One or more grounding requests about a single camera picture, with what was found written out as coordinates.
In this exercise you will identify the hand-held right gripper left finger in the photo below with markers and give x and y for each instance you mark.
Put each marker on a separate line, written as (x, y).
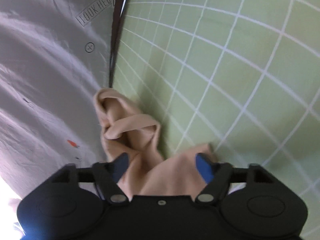
(119, 168)

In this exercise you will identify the beige garment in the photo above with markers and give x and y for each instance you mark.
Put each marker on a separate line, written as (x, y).
(150, 170)

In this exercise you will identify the green checked bed sheet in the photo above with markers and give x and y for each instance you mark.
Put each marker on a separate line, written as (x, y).
(225, 80)

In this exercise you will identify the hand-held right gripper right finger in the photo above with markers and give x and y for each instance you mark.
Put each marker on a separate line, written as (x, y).
(203, 166)

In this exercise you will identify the grey printed quilt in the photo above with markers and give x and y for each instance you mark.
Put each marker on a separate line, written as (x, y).
(50, 67)

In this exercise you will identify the dark brown strip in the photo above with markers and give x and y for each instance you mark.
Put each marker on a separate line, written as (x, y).
(117, 30)

